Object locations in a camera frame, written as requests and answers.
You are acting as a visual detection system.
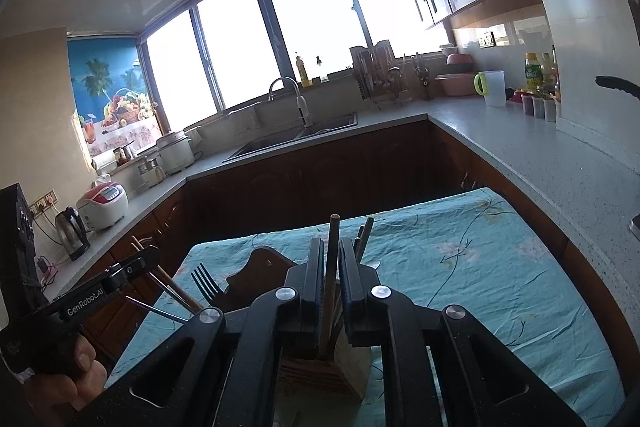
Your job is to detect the teal floral tablecloth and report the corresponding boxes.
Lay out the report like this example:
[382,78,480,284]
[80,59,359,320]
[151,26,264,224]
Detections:
[102,187,627,427]

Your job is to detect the thin metal utensil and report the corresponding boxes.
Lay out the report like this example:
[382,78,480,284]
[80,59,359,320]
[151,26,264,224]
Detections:
[124,296,190,323]

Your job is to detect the black pan handle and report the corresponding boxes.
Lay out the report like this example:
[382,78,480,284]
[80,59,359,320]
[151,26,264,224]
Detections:
[594,75,640,100]

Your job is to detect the white pitcher green handle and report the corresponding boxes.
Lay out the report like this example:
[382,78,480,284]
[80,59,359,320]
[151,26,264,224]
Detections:
[473,70,507,108]

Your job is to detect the brown jug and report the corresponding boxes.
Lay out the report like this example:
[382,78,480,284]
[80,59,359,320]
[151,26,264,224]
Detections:
[114,140,136,166]

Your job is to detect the wooden chopstick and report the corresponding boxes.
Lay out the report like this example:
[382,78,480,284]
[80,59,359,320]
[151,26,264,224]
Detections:
[130,237,202,312]
[149,268,205,312]

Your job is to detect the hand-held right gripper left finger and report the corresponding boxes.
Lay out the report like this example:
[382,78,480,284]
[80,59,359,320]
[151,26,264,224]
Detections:
[70,237,326,427]

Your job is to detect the pink bowl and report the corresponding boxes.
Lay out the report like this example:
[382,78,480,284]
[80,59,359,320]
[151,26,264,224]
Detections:
[444,52,474,76]

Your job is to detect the tropical fruit wall poster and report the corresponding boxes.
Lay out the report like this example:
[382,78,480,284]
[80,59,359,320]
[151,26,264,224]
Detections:
[67,37,167,160]

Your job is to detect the yellow dish soap bottle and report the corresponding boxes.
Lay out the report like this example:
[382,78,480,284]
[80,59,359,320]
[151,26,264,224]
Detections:
[294,55,312,88]

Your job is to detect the wooden spatula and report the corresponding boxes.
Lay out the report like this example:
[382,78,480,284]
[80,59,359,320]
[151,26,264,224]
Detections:
[225,245,297,304]

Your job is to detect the steel electric kettle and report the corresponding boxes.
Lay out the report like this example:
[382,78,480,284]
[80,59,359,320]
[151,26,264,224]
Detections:
[53,206,92,262]

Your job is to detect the person's left hand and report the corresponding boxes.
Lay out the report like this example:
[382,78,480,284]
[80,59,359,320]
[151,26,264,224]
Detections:
[22,334,109,409]

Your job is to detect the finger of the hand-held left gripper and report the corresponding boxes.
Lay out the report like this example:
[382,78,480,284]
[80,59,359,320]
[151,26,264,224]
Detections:
[106,245,160,292]

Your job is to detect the kitchen window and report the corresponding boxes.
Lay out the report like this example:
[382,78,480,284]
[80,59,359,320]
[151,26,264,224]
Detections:
[137,0,454,136]

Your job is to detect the wooden base cabinets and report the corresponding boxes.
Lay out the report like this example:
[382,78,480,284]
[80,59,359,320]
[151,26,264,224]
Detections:
[40,116,640,360]

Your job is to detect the wooden utensil holder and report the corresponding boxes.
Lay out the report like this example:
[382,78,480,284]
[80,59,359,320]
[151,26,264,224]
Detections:
[276,333,374,402]

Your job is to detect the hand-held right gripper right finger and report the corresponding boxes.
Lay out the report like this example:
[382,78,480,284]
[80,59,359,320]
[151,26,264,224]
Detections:
[339,237,587,427]

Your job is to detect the chrome kitchen faucet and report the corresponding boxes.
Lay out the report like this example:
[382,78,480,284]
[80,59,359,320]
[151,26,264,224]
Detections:
[267,76,315,128]

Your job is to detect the pink plastic basin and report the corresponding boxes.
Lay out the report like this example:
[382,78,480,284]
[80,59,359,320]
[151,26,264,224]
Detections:
[433,73,479,97]

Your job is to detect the steel double sink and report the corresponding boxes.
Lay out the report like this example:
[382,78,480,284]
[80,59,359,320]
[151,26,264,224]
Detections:
[222,111,359,164]

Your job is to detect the green label yellow cap bottle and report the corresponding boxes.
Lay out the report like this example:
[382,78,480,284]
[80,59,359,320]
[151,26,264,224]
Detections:
[523,52,544,92]

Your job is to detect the paper towel roll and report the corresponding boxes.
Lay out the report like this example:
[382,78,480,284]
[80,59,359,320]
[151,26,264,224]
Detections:
[92,149,119,183]

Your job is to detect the dish rack with cutting boards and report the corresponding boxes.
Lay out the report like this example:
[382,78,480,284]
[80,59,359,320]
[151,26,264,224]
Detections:
[348,39,409,108]

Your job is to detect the dark wooden utensil handle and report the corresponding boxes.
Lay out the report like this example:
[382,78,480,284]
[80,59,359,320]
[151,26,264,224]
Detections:
[320,214,342,359]

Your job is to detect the red and white rice cooker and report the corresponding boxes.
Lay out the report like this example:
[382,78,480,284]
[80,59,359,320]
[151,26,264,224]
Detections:
[75,181,130,232]

